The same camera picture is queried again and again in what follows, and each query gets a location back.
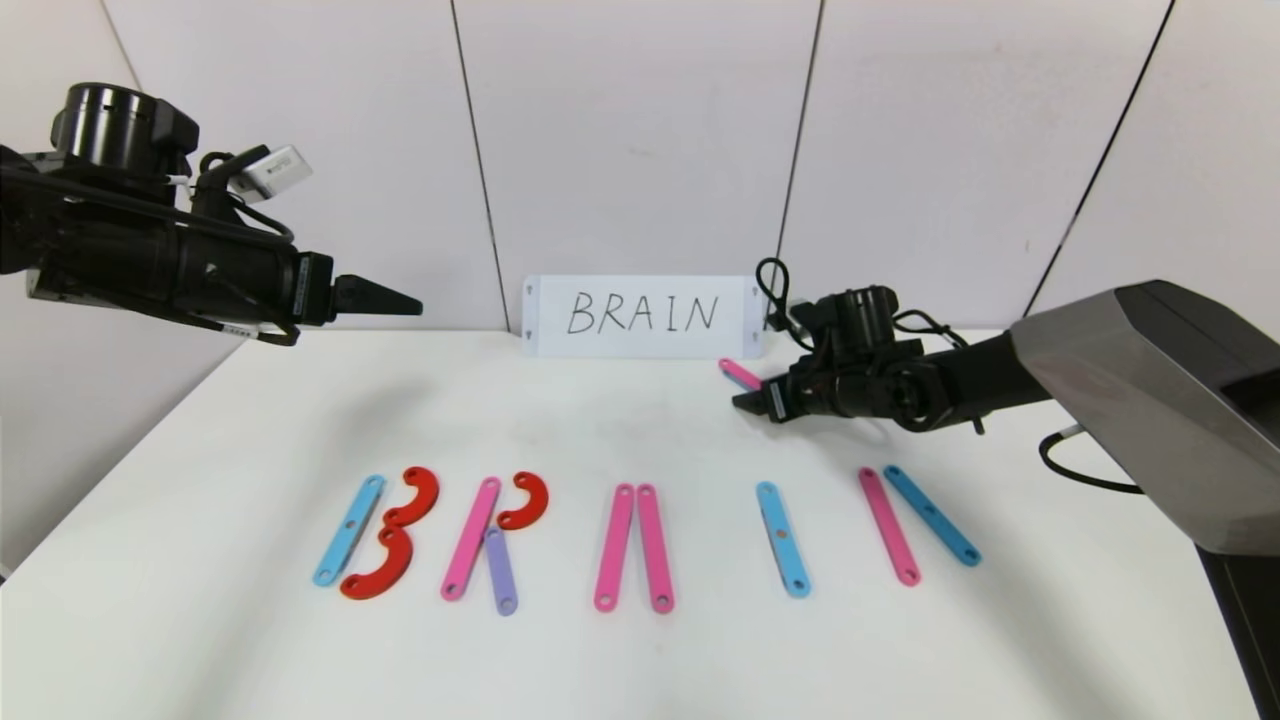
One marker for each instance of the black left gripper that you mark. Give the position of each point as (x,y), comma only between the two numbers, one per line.
(316,288)

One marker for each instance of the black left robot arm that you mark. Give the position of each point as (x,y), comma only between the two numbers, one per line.
(120,260)

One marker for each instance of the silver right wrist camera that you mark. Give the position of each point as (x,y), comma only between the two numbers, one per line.
(800,311)

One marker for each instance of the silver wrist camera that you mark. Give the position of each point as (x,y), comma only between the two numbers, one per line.
(800,311)
(278,172)

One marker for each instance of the red curved letter piece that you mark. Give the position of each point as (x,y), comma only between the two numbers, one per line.
(401,566)
(430,495)
(535,500)

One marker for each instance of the purple short bar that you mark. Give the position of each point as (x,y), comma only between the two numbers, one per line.
(500,575)

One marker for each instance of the black right camera bracket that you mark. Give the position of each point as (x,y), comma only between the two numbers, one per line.
(828,318)

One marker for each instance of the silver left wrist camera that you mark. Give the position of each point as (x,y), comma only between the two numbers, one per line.
(278,172)

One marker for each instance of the white BRAIN sign card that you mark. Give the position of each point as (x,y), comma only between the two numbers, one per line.
(640,344)

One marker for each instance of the pink bar with holes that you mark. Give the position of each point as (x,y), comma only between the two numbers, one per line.
(470,540)
(888,525)
(612,550)
(654,549)
(740,374)

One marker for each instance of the blue bar with holes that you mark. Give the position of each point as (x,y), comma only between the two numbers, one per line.
(348,532)
(782,539)
(932,515)

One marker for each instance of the black camera bracket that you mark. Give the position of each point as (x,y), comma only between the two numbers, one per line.
(828,318)
(215,185)

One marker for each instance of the black left camera bracket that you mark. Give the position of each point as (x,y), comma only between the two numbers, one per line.
(215,185)

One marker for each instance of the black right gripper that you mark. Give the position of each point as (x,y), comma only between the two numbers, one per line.
(779,398)

